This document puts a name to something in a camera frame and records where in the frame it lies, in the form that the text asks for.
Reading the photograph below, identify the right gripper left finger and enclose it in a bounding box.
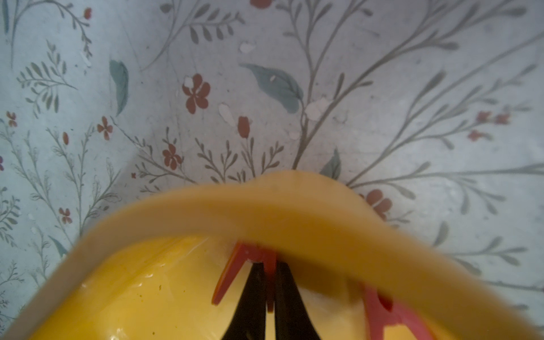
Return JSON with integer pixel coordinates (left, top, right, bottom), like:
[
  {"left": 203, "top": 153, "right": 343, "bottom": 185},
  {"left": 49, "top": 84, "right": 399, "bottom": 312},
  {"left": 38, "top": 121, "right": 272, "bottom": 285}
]
[{"left": 222, "top": 263, "right": 267, "bottom": 340}]

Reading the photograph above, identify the red clothespin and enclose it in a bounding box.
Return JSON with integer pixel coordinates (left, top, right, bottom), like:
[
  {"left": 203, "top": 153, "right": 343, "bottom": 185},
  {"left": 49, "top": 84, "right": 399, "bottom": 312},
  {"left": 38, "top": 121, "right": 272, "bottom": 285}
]
[
  {"left": 359, "top": 283, "right": 436, "bottom": 339},
  {"left": 211, "top": 241, "right": 278, "bottom": 314}
]

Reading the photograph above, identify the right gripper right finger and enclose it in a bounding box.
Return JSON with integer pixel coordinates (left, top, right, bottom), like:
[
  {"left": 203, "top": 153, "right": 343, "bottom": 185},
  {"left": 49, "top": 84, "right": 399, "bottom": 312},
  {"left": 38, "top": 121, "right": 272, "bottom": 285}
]
[{"left": 274, "top": 262, "right": 320, "bottom": 340}]

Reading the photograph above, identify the yellow plastic storage box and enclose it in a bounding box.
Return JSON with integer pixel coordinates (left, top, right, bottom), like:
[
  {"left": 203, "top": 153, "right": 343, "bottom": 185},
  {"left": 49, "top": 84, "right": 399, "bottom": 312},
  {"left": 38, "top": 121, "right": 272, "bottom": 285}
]
[{"left": 4, "top": 171, "right": 540, "bottom": 339}]

